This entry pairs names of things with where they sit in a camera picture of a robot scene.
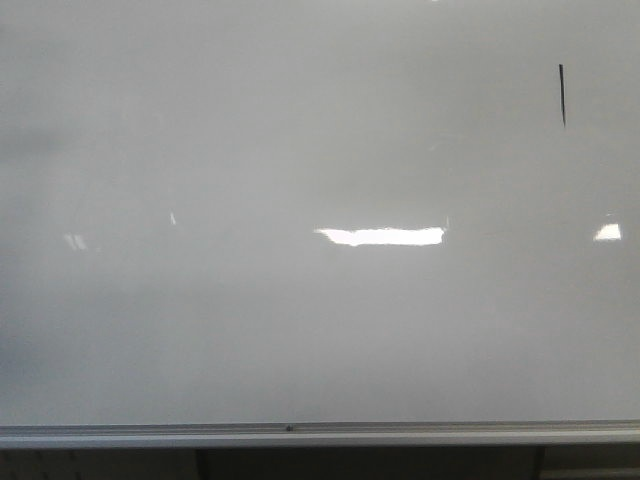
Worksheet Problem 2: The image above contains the black marker stroke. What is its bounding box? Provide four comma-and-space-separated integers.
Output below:
558, 64, 567, 128

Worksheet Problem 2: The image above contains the white whiteboard with aluminium frame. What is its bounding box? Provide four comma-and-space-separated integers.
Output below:
1, 1, 639, 449

